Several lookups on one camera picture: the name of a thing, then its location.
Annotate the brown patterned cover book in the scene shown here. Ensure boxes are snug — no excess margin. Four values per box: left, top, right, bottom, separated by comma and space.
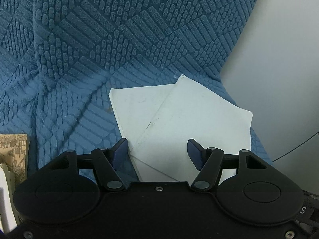
0, 134, 30, 182

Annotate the large white paper sheet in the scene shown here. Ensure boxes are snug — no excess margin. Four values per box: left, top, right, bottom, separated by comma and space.
109, 86, 175, 181

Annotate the white wardrobe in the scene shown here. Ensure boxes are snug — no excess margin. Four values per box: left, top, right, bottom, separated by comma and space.
219, 0, 319, 192

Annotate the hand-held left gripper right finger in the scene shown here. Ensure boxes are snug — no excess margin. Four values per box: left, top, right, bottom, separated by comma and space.
187, 139, 271, 192

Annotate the blue textured sofa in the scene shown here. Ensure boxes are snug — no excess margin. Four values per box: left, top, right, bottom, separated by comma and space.
0, 0, 272, 182

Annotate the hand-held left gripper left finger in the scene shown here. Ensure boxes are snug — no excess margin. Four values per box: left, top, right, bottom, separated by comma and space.
48, 139, 129, 192

